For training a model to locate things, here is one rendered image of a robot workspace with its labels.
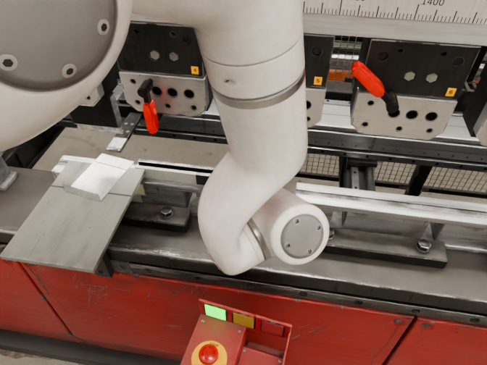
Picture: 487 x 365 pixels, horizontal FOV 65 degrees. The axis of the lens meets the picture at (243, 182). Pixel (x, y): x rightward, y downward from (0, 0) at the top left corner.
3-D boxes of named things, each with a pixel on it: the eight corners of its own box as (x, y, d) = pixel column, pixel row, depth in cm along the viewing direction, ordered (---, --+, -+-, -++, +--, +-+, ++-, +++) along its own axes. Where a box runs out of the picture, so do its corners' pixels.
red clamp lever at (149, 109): (146, 135, 69) (135, 87, 62) (153, 122, 72) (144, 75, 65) (156, 137, 69) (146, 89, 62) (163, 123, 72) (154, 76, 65)
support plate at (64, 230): (1, 258, 70) (-2, 256, 69) (70, 163, 88) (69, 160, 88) (94, 273, 68) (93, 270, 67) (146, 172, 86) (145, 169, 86)
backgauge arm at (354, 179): (339, 240, 104) (349, 206, 94) (338, 107, 148) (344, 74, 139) (369, 244, 103) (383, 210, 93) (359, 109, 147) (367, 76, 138)
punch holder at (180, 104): (127, 110, 71) (105, 20, 59) (143, 86, 77) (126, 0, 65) (206, 118, 69) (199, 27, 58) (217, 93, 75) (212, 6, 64)
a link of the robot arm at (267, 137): (159, 153, 31) (231, 295, 55) (325, 70, 34) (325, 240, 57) (127, 95, 36) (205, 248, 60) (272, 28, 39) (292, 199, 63)
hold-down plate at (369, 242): (302, 250, 85) (304, 241, 83) (304, 230, 89) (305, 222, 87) (444, 269, 82) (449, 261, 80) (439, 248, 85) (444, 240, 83)
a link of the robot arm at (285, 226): (250, 245, 62) (298, 218, 64) (282, 282, 50) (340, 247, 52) (228, 201, 60) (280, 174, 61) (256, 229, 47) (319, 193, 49)
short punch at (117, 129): (76, 132, 82) (61, 93, 75) (80, 126, 83) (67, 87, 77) (121, 137, 81) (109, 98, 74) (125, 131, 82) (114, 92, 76)
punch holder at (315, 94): (234, 121, 69) (232, 30, 57) (242, 95, 75) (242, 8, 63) (319, 129, 67) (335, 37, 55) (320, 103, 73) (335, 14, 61)
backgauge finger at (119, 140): (90, 153, 92) (85, 136, 88) (131, 94, 110) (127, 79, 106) (139, 158, 90) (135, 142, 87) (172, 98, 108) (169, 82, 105)
